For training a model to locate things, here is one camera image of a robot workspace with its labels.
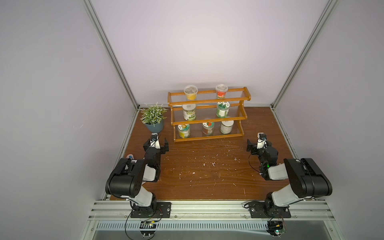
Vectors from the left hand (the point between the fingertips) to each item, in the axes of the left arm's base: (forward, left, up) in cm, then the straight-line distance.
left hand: (158, 137), depth 90 cm
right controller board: (-44, -62, -10) cm, 76 cm away
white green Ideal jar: (+9, -19, +14) cm, 26 cm away
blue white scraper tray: (-9, +17, -7) cm, 21 cm away
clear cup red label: (+16, -38, +25) cm, 48 cm away
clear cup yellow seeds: (+15, -21, +24) cm, 35 cm away
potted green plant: (+11, +4, +7) cm, 14 cm away
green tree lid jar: (+12, -39, +13) cm, 43 cm away
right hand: (+1, -62, 0) cm, 62 cm away
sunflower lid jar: (+6, -15, -1) cm, 17 cm away
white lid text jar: (+9, -43, 0) cm, 44 cm away
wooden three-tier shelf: (+15, -31, +6) cm, 35 cm away
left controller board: (-45, 0, -13) cm, 46 cm away
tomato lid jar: (+8, -31, -1) cm, 32 cm away
